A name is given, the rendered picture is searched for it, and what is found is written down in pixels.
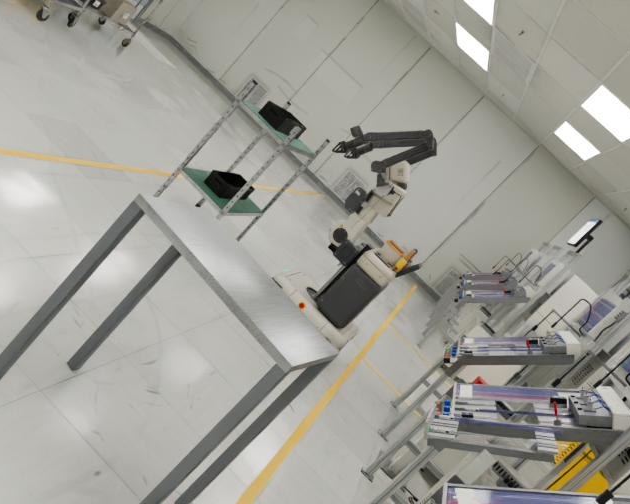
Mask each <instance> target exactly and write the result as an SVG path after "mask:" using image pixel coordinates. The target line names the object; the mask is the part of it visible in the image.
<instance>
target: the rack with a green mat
mask: <svg viewBox="0 0 630 504"><path fill-rule="evenodd" d="M257 84H258V83H257V82H256V81H255V80H253V81H252V82H251V83H250V84H249V85H248V87H247V88H246V89H245V90H244V91H243V92H242V93H241V95H240V96H239V97H238V98H237V99H236V100H235V101H234V103H233V104H232V105H231V106H230V107H229V108H228V110H227V111H226V112H225V113H224V114H223V115H222V116H221V118H220V119H219V120H218V121H217V122H216V123H215V125H214V126H213V127H212V128H211V129H210V130H209V131H208V133H207V134H206V135H205V136H204V137H203V138H202V139H201V141H200V142H199V143H198V144H197V145H196V146H195V148H194V149H193V150H192V151H191V152H190V153H189V154H188V156H187V157H186V158H185V159H184V160H183V161H182V163H181V164H180V165H179V166H178V167H177V168H176V169H175V171H174V172H173V173H172V174H171V175H170V176H169V177H168V179H167V180H166V181H165V182H164V183H163V184H162V186H161V187H160V188H159V189H158V190H157V191H156V192H155V194H154V195H153V196H154V197H159V196H160V195H161V194H162V193H163V192H164V191H165V189H166V188H167V187H168V186H169V185H170V184H171V183H172V181H173V180H174V179H175V178H176V177H177V176H178V175H179V173H180V174H181V175H182V176H183V177H184V178H185V179H186V180H187V181H188V182H189V183H190V184H191V185H192V186H193V187H194V188H195V189H196V190H197V191H198V192H199V193H200V194H201V195H202V196H203V198H202V199H201V200H200V201H199V202H198V203H197V204H196V205H195V207H199V208H200V207H201V206H202V204H203V203H204V202H205V201H206V200H207V201H208V202H209V203H210V204H211V205H212V206H213V207H214V208H215V209H216V210H217V211H218V212H219V214H218V215H217V216H216V218H217V219H218V220H219V221H220V220H221V219H222V218H223V217H224V216H256V217H255V218H254V219H253V220H252V221H251V222H250V223H249V225H248V226H247V227H246V228H245V229H244V230H243V231H242V232H241V233H240V234H239V235H238V237H237V238H236V240H237V241H238V242H239V241H240V240H241V239H242V238H243V237H244V235H245V234H246V233H247V232H248V231H249V230H250V229H251V228H252V227H253V226H254V225H255V223H256V222H257V221H258V220H259V219H260V218H261V217H262V216H263V215H264V214H265V213H266V211H267V210H268V209H269V208H270V207H271V206H272V205H273V204H274V203H275V202H276V201H277V199H278V198H279V197H280V196H281V195H282V194H283V193H284V192H285V191H286V190H287V188H288V187H289V186H290V185H291V184H292V183H293V182H294V181H295V180H296V179H297V178H298V176H299V175H300V174H301V173H302V172H303V171H304V170H305V169H306V168H307V167H308V166H309V164H310V163H311V162H312V161H313V160H314V159H315V158H316V157H317V156H318V155H319V154H320V152H321V151H322V150H323V149H324V148H325V147H326V146H327V145H328V144H329V143H330V141H329V140H328V139H326V140H325V141H324V142H323V143H322V145H321V146H320V147H319V148H318V149H317V150H316V151H315V152H314V153H313V152H312V151H311V150H310V149H309V148H308V147H307V146H306V145H305V144H304V143H303V142H302V141H301V140H300V139H299V138H298V139H294V138H295V137H296V136H297V134H298V133H299V132H300V131H301V130H302V129H303V126H301V125H300V124H299V125H298V126H297V127H296V128H295V129H294V131H293V132H292V133H291V134H290V135H289V136H288V135H285V134H283V133H281V132H279V131H276V130H275V129H274V128H273V127H272V126H271V125H270V124H269V123H268V122H267V121H266V120H265V119H264V118H263V117H262V116H261V115H260V114H259V113H258V112H259V111H260V110H261V109H260V108H258V107H256V106H254V105H252V104H250V103H248V102H246V101H244V99H245V98H246V96H247V95H248V94H249V93H250V92H251V91H252V90H253V88H254V87H255V86H256V85H257ZM239 105H240V106H241V107H242V108H243V109H244V110H245V111H246V112H247V113H248V114H249V115H250V116H251V117H252V118H253V119H254V120H255V121H256V122H257V123H258V124H259V125H261V126H262V127H263V128H264V129H263V130H262V131H261V132H260V133H259V134H258V136H257V137H256V138H255V139H254V140H253V141H252V142H251V143H250V145H249V146H248V147H247V148H246V149H245V150H244V151H243V152H242V154H241V155H240V156H239V157H238V158H237V159H236V160H235V161H234V163H233V164H232V165H231V166H230V167H229V168H228V169H227V170H226V172H230V173H231V172H232V171H233V170H234V168H235V167H236V166H237V165H238V164H239V163H240V162H241V161H242V159H243V158H244V157H245V156H246V155H247V154H248V153H249V152H250V150H251V149H252V148H253V147H254V146H255V145H256V144H257V143H258V141H259V140H260V139H261V138H262V137H263V136H264V135H265V134H266V132H268V133H269V134H270V135H271V136H272V137H273V138H274V139H275V140H276V141H277V142H278V143H279V144H280V146H279V147H278V148H277V150H276V151H275V152H274V153H273V154H272V155H271V156H270V157H269V158H268V160H267V161H266V162H265V163H264V164H263V165H262V166H261V167H260V168H259V170H258V171H257V172H256V173H255V174H254V175H253V176H252V177H251V178H250V180H249V181H248V182H247V183H246V184H245V185H244V186H243V187H242V188H241V190H240V191H239V192H238V193H237V194H236V195H235V196H234V197H233V198H232V199H225V198H219V197H218V196H217V195H216V194H215V193H214V192H213V191H212V190H211V189H210V188H209V187H208V186H207V185H206V184H205V183H204V180H205V179H206V178H207V177H208V176H209V174H210V173H211V171H205V170H199V169H193V168H187V167H185V166H186V165H187V164H188V163H189V162H190V161H191V160H192V158H193V157H194V156H195V155H196V154H197V153H198V152H199V150H200V149H201V148H202V147H203V146H204V145H205V144H206V142H207V141H208V140H209V139H210V138H211V137H212V135H213V134H214V133H215V132H216V131H217V130H218V129H219V127H220V126H221V125H222V124H223V123H224V122H225V121H226V119H227V118H228V117H229V116H230V115H231V114H232V113H233V111H234V110H235V109H236V108H237V107H238V106H239ZM284 149H288V150H291V151H293V152H296V153H299V154H302V155H304V156H307V157H310V158H309V159H308V160H307V161H306V162H305V163H304V164H303V165H302V166H301V168H300V169H299V170H298V171H297V172H296V173H295V174H294V175H293V176H292V177H291V179H290V180H289V181H288V182H287V183H286V184H285V185H284V186H283V187H282V188H281V189H280V191H279V192H278V193H277V194H276V195H275V196H274V197H273V198H272V199H271V200H270V202H269V203H268V204H267V205H266V206H265V207H264V208H263V209H262V210H261V209H260V208H259V207H258V206H257V205H256V204H255V203H254V202H253V201H252V200H251V199H250V198H249V197H248V198H247V199H246V200H239V199H240V198H241V197H242V195H243V194H244V193H245V192H246V191H247V190H248V189H249V188H250V187H251V186H252V184H253V183H254V182H255V181H256V180H257V179H258V178H259V177H260V176H261V174H262V173H263V172H264V171H265V170H266V169H267V168H268V167H269V166H270V164H271V163H272V162H273V161H274V160H275V159H276V158H277V157H278V156H279V154H280V153H281V152H282V151H283V150H284Z"/></svg>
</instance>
